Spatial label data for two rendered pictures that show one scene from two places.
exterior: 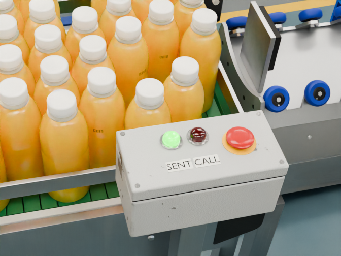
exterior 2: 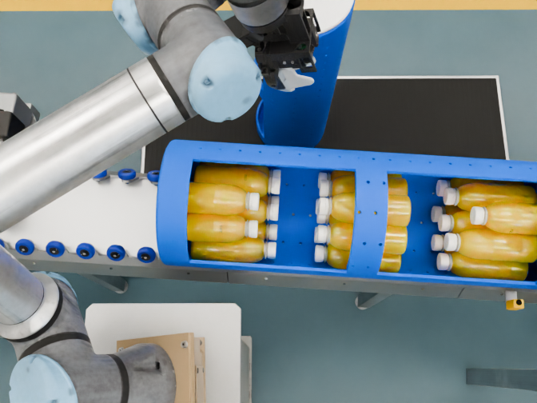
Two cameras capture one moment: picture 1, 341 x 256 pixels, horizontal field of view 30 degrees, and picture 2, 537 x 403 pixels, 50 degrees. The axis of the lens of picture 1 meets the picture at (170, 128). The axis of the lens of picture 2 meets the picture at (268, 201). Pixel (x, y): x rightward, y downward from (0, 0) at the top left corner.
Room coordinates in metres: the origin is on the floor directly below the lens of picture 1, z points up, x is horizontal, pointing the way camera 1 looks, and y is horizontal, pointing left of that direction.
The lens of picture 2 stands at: (0.77, -0.90, 2.35)
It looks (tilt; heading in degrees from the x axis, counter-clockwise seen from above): 74 degrees down; 23
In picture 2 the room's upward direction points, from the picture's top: straight up
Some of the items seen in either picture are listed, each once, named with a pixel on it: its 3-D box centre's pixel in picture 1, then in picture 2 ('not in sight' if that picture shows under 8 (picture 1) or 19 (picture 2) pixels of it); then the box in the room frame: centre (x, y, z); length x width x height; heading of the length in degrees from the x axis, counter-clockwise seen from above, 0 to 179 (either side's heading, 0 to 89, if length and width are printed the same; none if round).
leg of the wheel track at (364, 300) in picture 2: not in sight; (375, 293); (1.14, -1.15, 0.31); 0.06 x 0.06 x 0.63; 19
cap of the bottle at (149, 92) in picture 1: (149, 91); not in sight; (0.63, 0.03, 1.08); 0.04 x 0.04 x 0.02
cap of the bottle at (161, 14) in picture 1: (161, 9); not in sight; (0.82, 0.03, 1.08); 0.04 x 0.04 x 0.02
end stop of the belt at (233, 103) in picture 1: (215, 63); not in sight; (0.84, -0.07, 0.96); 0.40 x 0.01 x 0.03; 19
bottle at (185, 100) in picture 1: (179, 115); not in sight; (0.68, -0.01, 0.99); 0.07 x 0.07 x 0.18
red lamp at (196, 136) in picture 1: (198, 134); not in sight; (0.54, -0.04, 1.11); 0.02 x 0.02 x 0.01
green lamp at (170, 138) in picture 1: (171, 138); not in sight; (0.53, 0.00, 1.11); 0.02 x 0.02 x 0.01
